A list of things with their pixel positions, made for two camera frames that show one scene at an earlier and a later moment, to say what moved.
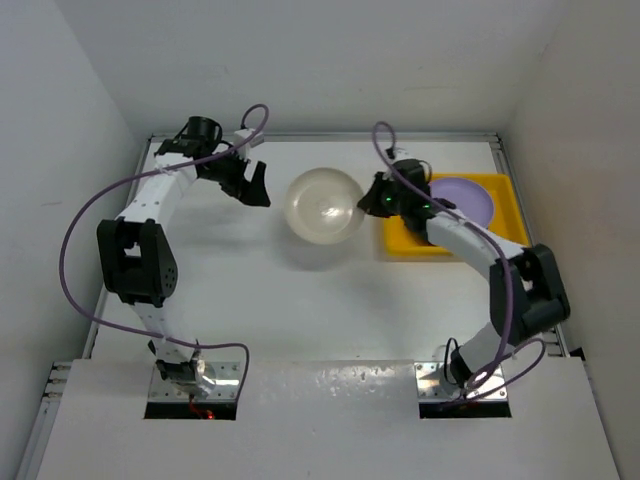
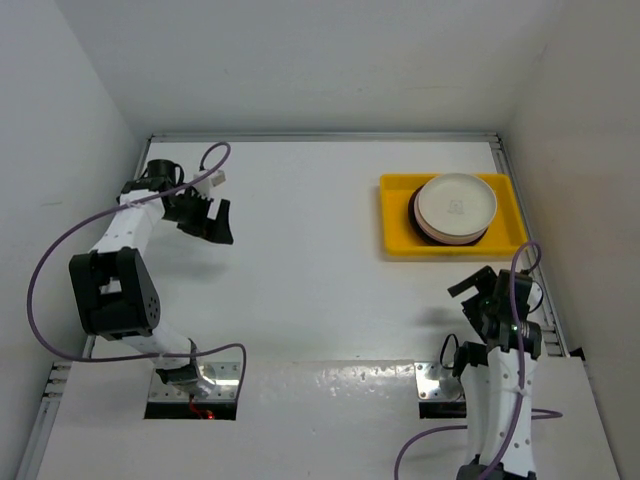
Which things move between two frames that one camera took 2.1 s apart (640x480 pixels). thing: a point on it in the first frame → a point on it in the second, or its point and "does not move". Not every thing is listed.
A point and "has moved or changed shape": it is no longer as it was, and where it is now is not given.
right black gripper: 370,203 → 478,280
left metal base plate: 227,382 does not move
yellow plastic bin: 506,222 does not move
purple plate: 471,200 has moved or changed shape
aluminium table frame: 51,395 does not move
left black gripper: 250,192 → 216,229
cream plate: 322,206 → 457,204
